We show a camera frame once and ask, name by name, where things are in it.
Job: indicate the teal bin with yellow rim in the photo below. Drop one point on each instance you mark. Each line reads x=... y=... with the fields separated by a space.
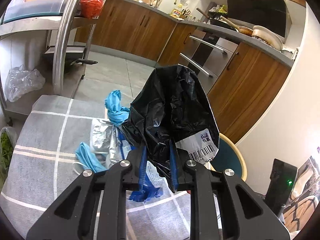
x=229 y=156

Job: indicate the wooden kitchen cabinets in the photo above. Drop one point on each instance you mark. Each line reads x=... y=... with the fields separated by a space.
x=246 y=87

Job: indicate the black frying pan on rack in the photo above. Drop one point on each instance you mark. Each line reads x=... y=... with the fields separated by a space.
x=74 y=56

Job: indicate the kitchen faucet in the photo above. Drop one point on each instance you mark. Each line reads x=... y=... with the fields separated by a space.
x=154 y=3

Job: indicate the black plastic bag with label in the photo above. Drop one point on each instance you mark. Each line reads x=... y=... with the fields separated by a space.
x=172 y=106

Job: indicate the stainless steel shelf rack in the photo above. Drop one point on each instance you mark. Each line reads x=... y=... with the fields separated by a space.
x=28 y=29

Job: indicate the grey checked floor mat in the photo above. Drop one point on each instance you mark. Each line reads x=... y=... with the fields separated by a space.
x=43 y=166

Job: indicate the blue crumpled plastic bag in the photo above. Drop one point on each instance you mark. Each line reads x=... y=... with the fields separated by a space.
x=116 y=113

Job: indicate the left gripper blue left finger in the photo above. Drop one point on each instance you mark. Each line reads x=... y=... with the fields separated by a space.
x=142 y=171

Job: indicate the bag of green vegetables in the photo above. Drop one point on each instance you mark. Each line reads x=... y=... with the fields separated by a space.
x=8 y=142

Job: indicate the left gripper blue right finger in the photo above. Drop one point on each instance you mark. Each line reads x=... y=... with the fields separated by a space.
x=173 y=166

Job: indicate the white pot on counter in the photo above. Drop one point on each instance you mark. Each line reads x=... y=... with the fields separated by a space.
x=267 y=36

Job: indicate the black device with green light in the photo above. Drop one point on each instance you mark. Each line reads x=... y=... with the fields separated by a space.
x=282 y=180

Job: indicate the stainless steel oven drawers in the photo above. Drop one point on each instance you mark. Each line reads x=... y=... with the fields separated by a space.
x=207 y=55

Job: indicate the silver foil pouch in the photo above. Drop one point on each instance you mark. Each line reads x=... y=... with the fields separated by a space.
x=108 y=143

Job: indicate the light blue plastic glove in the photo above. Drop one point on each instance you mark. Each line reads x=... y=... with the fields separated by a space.
x=88 y=159

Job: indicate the clear plastic bag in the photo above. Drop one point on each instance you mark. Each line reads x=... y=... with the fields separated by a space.
x=21 y=81

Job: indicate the black range hood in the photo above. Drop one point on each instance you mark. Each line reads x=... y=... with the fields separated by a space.
x=271 y=14

